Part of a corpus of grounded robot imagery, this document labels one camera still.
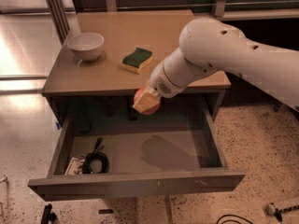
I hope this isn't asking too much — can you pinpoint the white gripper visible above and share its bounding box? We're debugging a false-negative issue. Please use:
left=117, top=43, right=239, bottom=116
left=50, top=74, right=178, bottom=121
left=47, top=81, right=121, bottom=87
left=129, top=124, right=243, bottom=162
left=132, top=61, right=188, bottom=114

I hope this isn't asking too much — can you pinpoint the red apple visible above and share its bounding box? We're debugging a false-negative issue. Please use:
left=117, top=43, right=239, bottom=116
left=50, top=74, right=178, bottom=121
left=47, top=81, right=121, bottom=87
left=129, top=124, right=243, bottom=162
left=133, top=87, right=162, bottom=116

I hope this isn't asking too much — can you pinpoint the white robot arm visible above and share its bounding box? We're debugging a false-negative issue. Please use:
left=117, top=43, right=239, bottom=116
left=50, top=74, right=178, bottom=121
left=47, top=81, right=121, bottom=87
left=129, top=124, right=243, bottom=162
left=134, top=18, right=299, bottom=113

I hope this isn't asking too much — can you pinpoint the grey cabinet counter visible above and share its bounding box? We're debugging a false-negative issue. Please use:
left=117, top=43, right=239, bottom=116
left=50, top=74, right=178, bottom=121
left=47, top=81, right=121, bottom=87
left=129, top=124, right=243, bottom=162
left=41, top=9, right=232, bottom=123

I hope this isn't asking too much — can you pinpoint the grey open drawer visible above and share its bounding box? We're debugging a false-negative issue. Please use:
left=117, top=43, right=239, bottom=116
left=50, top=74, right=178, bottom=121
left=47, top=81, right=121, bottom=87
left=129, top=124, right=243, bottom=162
left=28, top=96, right=245, bottom=201

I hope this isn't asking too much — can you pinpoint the green and yellow sponge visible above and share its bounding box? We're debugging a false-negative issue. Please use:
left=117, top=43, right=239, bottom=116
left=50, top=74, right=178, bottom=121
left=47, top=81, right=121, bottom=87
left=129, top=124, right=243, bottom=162
left=121, top=48, right=152, bottom=74

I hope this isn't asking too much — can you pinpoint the white ceramic bowl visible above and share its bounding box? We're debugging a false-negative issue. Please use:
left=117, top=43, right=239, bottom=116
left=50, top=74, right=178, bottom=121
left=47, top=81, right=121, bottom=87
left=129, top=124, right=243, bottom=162
left=67, top=33, right=105, bottom=62

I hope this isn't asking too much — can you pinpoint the white paper packet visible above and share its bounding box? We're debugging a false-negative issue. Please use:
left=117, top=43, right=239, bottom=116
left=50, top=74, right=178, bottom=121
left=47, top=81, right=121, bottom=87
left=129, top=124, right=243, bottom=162
left=64, top=157, right=85, bottom=175

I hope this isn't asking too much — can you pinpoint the metal window railing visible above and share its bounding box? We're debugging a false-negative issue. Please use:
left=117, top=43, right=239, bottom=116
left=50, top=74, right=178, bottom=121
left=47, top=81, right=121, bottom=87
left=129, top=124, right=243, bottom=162
left=46, top=0, right=299, bottom=40

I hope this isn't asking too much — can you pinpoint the black object on floor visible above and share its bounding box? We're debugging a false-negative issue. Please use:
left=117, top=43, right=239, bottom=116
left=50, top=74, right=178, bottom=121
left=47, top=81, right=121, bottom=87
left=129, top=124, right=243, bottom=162
left=40, top=203, right=57, bottom=224

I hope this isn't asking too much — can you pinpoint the white power strip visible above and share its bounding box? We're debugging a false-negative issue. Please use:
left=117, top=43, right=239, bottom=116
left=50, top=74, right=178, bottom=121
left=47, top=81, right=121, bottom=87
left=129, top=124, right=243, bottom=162
left=265, top=197, right=299, bottom=217

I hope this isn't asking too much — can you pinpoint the coiled black cable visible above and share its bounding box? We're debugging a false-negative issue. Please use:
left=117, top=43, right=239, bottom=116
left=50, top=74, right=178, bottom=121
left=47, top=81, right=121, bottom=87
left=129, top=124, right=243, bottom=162
left=81, top=136, right=110, bottom=175

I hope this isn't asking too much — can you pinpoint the black floor cable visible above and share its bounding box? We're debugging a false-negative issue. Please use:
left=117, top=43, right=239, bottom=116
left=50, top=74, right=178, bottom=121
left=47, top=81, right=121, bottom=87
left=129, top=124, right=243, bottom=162
left=216, top=214, right=255, bottom=224

